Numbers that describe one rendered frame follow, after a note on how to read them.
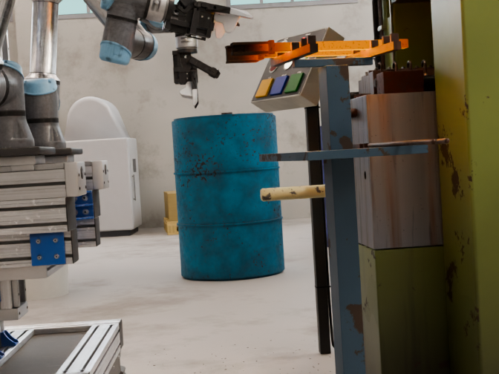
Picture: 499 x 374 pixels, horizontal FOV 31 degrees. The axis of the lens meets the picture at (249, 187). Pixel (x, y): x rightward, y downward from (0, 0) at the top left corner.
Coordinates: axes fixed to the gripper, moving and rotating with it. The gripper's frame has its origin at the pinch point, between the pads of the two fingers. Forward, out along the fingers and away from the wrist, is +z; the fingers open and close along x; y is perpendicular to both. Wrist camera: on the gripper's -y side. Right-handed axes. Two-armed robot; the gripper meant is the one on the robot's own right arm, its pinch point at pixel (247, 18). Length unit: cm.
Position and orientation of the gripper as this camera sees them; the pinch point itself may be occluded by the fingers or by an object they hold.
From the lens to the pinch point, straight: 227.0
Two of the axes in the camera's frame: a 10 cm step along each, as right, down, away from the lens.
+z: 9.5, 1.9, 2.3
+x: 2.3, 0.5, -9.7
